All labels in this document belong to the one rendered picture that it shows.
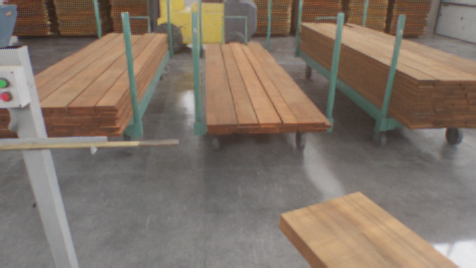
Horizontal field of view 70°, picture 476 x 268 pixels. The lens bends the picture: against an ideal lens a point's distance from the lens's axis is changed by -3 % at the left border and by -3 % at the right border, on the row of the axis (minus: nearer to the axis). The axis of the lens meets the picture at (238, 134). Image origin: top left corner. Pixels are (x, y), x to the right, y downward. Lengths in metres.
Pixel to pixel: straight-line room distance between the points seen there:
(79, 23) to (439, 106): 9.22
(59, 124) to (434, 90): 2.81
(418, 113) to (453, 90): 0.31
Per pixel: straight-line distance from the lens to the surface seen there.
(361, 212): 1.00
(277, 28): 10.18
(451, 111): 3.19
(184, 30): 7.62
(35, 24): 11.03
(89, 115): 2.68
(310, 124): 2.69
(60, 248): 1.51
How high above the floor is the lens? 1.49
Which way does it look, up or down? 24 degrees down
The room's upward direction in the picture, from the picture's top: 1 degrees clockwise
